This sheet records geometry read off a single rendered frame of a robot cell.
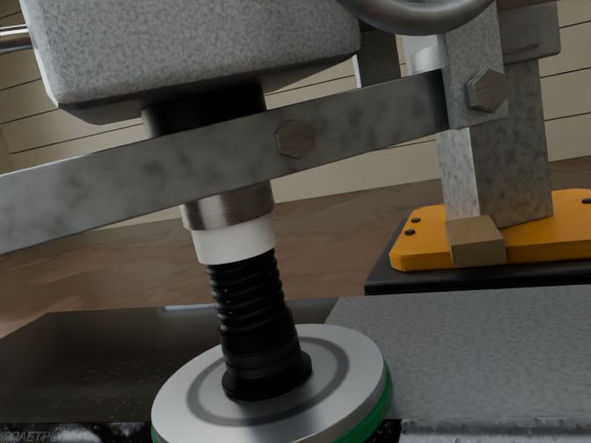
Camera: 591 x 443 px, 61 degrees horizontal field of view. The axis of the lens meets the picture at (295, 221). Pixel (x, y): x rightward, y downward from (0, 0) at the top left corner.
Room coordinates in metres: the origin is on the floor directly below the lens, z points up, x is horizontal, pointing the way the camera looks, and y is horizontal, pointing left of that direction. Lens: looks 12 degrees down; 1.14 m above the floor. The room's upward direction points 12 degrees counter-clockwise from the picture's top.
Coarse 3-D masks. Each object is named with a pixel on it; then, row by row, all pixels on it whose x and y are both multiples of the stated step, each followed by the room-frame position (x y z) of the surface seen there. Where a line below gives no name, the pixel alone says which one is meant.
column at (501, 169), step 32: (512, 64) 1.15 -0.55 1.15; (512, 96) 1.15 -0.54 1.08; (480, 128) 1.14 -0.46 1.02; (512, 128) 1.15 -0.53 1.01; (544, 128) 1.16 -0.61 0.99; (448, 160) 1.26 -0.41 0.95; (480, 160) 1.14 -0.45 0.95; (512, 160) 1.15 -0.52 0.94; (544, 160) 1.16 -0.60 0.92; (448, 192) 1.29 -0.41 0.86; (480, 192) 1.14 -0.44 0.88; (512, 192) 1.15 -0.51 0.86; (544, 192) 1.16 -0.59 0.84; (512, 224) 1.15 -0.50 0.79
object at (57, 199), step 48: (336, 96) 0.39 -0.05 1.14; (384, 96) 0.40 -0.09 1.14; (432, 96) 0.41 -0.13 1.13; (480, 96) 0.38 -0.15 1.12; (144, 144) 0.35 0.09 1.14; (192, 144) 0.36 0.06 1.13; (240, 144) 0.37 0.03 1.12; (288, 144) 0.37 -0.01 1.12; (336, 144) 0.39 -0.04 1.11; (384, 144) 0.40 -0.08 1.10; (0, 192) 0.33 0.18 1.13; (48, 192) 0.33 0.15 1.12; (96, 192) 0.34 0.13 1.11; (144, 192) 0.35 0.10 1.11; (192, 192) 0.36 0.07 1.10; (0, 240) 0.32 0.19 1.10; (48, 240) 0.33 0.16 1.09
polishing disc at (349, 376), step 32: (320, 352) 0.44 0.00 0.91; (352, 352) 0.43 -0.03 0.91; (192, 384) 0.44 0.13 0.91; (320, 384) 0.39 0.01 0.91; (352, 384) 0.38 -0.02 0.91; (384, 384) 0.38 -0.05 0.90; (160, 416) 0.39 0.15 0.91; (192, 416) 0.38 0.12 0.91; (224, 416) 0.37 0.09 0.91; (256, 416) 0.36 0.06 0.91; (288, 416) 0.35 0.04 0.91; (320, 416) 0.34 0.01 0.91; (352, 416) 0.34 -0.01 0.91
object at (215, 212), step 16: (224, 192) 0.38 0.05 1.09; (240, 192) 0.39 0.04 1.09; (256, 192) 0.39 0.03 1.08; (272, 192) 0.42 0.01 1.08; (192, 208) 0.39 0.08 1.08; (208, 208) 0.38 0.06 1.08; (224, 208) 0.38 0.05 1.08; (240, 208) 0.39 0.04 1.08; (256, 208) 0.39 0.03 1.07; (272, 208) 0.41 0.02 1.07; (192, 224) 0.39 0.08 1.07; (208, 224) 0.39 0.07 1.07; (224, 224) 0.38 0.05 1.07
